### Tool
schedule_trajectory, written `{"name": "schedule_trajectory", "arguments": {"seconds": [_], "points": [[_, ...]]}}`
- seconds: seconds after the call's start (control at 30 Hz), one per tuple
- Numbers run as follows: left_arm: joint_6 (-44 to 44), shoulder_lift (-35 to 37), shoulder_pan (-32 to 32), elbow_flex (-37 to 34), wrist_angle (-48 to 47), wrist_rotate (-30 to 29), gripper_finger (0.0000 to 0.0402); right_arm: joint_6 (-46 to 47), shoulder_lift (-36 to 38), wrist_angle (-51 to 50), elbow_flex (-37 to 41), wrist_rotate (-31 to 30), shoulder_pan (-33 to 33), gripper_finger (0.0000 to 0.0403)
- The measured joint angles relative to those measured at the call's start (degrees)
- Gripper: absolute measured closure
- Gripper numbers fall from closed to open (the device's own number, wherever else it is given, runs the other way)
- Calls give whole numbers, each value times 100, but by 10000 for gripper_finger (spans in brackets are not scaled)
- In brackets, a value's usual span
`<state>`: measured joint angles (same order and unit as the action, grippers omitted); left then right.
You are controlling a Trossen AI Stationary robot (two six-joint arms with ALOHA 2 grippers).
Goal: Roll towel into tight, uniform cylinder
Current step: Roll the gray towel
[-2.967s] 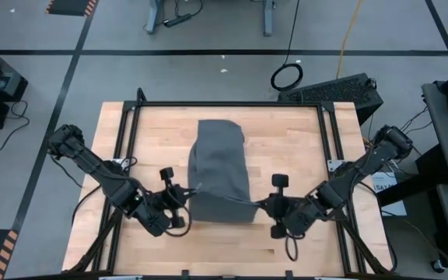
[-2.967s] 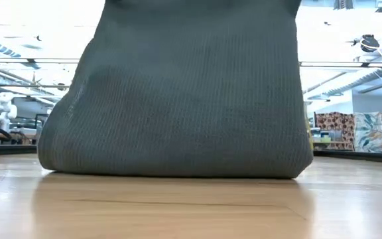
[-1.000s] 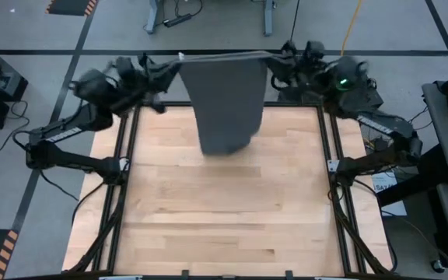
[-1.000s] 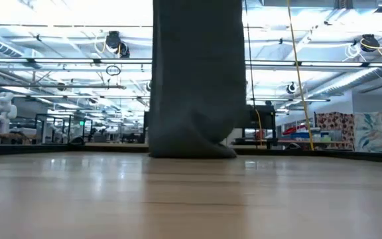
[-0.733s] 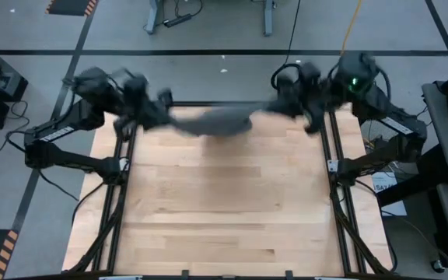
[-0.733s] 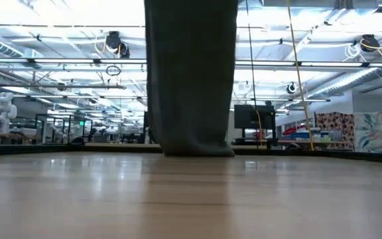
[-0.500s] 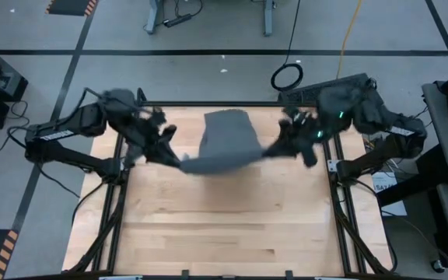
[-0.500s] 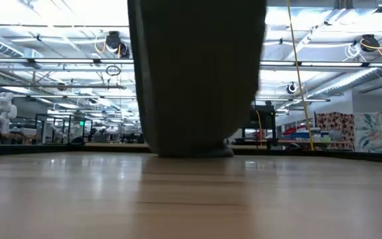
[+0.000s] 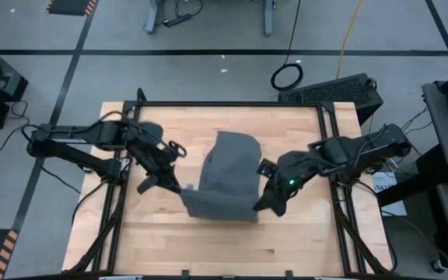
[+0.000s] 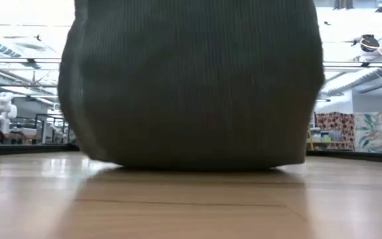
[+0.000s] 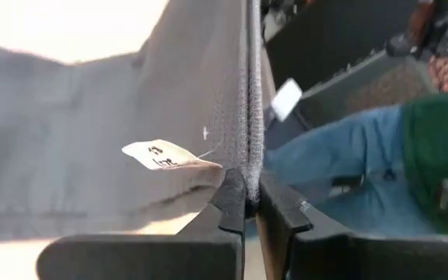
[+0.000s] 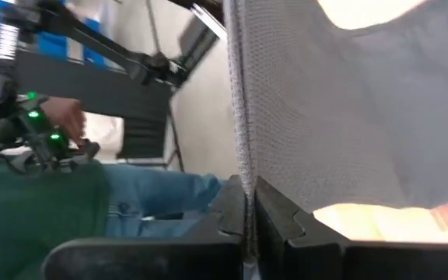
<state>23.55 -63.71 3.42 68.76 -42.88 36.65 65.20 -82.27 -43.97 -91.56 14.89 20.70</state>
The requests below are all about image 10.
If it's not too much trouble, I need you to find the grey waffle-weave towel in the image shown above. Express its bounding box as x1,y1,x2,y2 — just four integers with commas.
57,0,326,173

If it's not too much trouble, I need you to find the cluttered wooden workbench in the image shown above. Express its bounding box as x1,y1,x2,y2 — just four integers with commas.
310,128,346,151

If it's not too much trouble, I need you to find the floral patterned cloth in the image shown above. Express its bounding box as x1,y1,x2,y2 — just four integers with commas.
314,112,356,151

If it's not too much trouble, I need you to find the leaf patterned cloth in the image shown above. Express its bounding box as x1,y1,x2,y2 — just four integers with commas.
353,112,382,153

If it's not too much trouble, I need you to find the white humanoid robot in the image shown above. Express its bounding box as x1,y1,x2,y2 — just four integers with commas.
0,92,19,134

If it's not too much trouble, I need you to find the silver corrugated air duct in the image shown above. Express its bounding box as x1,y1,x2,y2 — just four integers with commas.
322,68,382,98

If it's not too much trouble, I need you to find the black aluminium table frame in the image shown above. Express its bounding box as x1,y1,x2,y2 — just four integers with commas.
0,142,382,165

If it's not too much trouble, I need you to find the black ceiling cable reel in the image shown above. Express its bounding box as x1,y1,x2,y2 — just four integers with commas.
353,33,381,54

